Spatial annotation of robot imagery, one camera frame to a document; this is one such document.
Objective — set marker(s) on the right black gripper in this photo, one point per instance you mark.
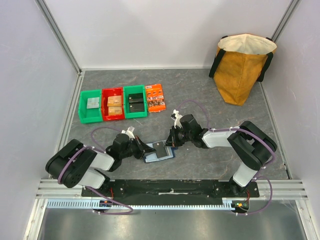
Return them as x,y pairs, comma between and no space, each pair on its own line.
173,136

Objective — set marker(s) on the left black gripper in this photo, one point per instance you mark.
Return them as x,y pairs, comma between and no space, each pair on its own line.
141,147

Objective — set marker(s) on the blue card holder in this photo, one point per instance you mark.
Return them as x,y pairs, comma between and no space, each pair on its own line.
153,157

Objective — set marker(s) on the black credit card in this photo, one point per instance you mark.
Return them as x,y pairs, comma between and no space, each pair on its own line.
160,149

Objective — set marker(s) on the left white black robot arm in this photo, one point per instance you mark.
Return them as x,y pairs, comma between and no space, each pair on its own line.
77,164

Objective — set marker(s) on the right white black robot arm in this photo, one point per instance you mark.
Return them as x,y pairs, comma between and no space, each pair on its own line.
254,148

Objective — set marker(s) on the lower gold card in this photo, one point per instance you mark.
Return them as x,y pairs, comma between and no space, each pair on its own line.
115,110

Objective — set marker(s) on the upper black card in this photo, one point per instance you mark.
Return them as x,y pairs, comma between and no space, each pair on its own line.
136,98

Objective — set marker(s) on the silver card in bin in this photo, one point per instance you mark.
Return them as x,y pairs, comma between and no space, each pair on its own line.
93,103

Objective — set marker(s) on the orange blister pack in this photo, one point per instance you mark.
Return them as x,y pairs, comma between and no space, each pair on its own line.
155,98

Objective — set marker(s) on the right green bin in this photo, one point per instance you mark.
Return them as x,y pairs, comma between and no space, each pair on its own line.
134,89

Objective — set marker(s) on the green bin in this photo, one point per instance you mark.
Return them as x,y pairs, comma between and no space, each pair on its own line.
88,116
134,89

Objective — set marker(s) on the left green bin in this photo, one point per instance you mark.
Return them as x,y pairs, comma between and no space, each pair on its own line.
88,116

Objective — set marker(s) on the red bin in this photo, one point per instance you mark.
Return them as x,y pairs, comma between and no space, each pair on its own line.
105,93

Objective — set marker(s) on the yellow tote bag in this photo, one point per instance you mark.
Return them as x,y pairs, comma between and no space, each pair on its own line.
241,61

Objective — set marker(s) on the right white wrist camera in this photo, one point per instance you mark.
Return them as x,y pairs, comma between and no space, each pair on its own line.
176,116

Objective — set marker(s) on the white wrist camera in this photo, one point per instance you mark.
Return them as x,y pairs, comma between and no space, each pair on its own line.
176,116
129,132

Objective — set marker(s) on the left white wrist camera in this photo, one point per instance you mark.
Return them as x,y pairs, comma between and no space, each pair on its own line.
129,132

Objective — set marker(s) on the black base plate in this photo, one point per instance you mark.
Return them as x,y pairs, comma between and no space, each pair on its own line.
217,188

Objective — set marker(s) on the aluminium frame rail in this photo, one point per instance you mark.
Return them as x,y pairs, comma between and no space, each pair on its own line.
61,197

